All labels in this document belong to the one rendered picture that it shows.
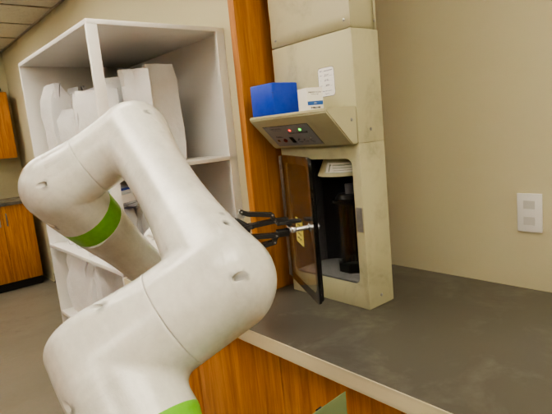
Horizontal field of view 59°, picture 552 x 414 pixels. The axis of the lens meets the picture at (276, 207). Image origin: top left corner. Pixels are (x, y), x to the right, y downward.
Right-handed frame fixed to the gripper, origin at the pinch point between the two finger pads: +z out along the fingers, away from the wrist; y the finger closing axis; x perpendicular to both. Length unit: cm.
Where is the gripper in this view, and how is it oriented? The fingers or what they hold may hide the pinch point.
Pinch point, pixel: (288, 226)
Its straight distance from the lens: 136.4
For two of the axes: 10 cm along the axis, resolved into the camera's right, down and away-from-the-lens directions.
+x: -2.3, -1.3, 9.6
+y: -1.0, -9.8, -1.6
